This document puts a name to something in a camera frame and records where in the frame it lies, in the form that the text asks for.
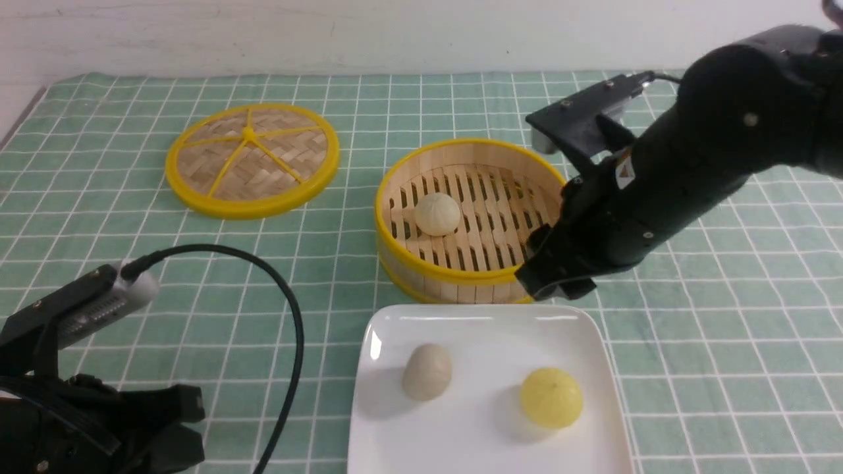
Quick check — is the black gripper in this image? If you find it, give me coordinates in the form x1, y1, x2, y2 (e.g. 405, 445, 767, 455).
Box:
515, 142, 749, 301
2, 383, 205, 473

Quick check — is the white steamed bun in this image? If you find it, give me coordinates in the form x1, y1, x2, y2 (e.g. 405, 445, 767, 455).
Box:
402, 343, 452, 402
414, 192, 462, 236

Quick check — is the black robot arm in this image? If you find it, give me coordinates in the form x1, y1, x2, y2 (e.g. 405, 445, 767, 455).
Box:
2, 25, 841, 473

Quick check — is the yellow steamed bun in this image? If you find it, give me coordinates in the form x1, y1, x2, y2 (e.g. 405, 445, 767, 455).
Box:
518, 367, 584, 430

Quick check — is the white square plate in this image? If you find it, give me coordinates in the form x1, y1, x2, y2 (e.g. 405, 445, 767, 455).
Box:
346, 304, 635, 473

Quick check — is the yellow bamboo steamer basket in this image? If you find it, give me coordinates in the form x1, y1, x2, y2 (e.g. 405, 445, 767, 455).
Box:
374, 138, 565, 304

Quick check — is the green checkered tablecloth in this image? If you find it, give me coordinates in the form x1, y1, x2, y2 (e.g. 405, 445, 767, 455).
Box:
1, 71, 842, 473

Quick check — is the yellow bamboo steamer lid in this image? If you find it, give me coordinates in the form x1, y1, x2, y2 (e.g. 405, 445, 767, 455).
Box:
165, 104, 340, 220

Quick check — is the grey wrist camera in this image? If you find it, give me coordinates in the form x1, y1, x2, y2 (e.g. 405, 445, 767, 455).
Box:
0, 260, 161, 376
525, 71, 657, 177

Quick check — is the black camera cable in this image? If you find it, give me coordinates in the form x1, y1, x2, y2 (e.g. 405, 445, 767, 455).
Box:
122, 244, 306, 474

